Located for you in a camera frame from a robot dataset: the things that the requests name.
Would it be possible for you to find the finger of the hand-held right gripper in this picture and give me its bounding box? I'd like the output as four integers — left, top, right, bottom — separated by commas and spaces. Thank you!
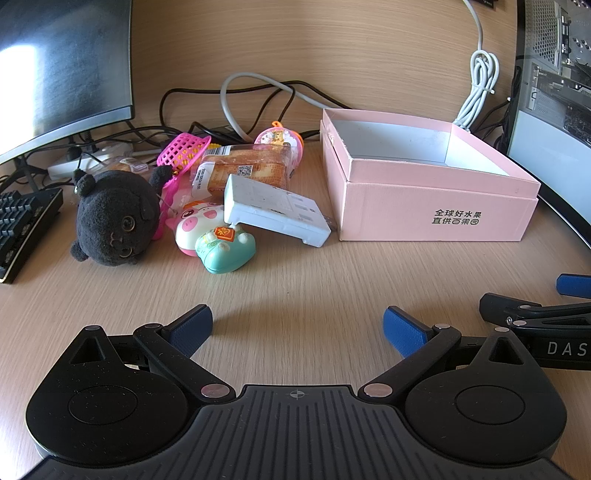
556, 274, 591, 297
479, 292, 591, 329

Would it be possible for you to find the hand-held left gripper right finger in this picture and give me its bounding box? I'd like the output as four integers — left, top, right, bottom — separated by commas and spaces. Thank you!
359, 305, 527, 400

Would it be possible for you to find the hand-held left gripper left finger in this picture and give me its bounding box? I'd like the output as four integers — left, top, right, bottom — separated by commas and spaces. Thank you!
69, 305, 236, 401

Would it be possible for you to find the pink cardboard box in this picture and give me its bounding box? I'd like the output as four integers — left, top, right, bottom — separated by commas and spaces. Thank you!
320, 107, 542, 241

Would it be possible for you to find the black cat plush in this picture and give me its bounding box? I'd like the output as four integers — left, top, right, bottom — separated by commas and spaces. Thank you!
70, 165, 172, 267

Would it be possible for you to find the white plastic device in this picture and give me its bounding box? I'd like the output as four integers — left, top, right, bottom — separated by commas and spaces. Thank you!
224, 174, 332, 247

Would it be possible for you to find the bun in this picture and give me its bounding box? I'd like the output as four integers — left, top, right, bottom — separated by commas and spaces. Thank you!
105, 156, 149, 175

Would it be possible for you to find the pink toy basket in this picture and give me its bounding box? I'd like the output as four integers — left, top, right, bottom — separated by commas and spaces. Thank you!
157, 133, 212, 177

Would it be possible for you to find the pink cupcake toy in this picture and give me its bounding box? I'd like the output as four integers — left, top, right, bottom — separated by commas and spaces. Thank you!
254, 126, 304, 167

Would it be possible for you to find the green lucky cat toy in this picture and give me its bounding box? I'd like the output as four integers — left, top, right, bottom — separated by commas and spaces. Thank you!
195, 224, 256, 274

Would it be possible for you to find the pink cow toy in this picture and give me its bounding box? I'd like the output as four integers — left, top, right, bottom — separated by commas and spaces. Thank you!
174, 202, 227, 256

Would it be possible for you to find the pink clear packet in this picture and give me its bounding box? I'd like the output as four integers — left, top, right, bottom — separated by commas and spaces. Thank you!
154, 173, 214, 241

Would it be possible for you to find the sliced bread packet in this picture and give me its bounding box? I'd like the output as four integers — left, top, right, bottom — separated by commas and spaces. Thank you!
193, 144, 296, 195

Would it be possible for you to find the black keyboard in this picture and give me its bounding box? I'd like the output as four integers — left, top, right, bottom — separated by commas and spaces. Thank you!
0, 187, 64, 284

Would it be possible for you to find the white power strip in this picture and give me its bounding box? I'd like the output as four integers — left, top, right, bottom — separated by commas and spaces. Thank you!
47, 142, 136, 180

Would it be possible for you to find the black hub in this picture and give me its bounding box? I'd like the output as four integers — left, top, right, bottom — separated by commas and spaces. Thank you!
189, 121, 252, 142

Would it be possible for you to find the computer case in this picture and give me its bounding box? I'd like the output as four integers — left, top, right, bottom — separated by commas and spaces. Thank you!
505, 0, 591, 163

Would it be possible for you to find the curved computer monitor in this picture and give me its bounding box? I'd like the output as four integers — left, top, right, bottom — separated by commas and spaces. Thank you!
0, 0, 135, 195

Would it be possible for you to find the black cable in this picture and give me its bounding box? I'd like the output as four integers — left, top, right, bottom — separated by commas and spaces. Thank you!
159, 87, 232, 136
259, 80, 354, 121

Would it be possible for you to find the grey cable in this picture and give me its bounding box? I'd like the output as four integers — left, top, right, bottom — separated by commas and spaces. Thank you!
221, 72, 325, 144

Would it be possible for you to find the white bundled cable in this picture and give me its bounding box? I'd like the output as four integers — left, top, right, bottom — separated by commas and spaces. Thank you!
452, 0, 501, 131

